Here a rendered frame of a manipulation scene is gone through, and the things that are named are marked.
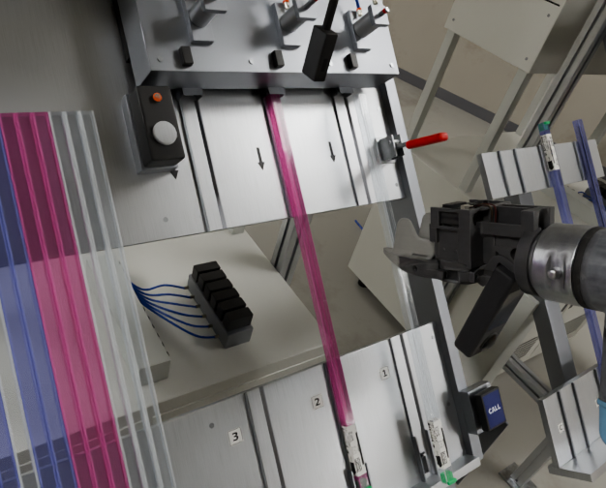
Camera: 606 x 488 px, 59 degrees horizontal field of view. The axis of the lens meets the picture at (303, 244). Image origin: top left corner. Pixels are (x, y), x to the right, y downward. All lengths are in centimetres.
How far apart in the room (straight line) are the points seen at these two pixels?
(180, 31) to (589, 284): 45
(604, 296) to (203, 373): 61
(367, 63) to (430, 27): 378
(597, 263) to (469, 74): 394
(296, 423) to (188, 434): 13
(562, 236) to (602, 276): 5
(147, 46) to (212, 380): 54
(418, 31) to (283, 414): 408
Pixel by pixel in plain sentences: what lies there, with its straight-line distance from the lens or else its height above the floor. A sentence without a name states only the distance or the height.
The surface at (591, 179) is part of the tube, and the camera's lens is 107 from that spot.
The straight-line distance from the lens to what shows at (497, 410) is 82.
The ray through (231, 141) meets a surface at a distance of 64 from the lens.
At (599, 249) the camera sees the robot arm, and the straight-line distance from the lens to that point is 52.
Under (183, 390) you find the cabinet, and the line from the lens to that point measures 89.
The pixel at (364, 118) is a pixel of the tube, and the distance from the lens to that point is 71.
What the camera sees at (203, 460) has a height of 81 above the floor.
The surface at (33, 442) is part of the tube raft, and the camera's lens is 54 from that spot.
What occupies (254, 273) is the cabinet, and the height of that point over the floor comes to 62.
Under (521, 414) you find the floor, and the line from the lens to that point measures 206.
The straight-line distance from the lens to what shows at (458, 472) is 80.
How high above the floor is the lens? 133
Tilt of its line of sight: 36 degrees down
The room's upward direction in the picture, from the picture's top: 18 degrees clockwise
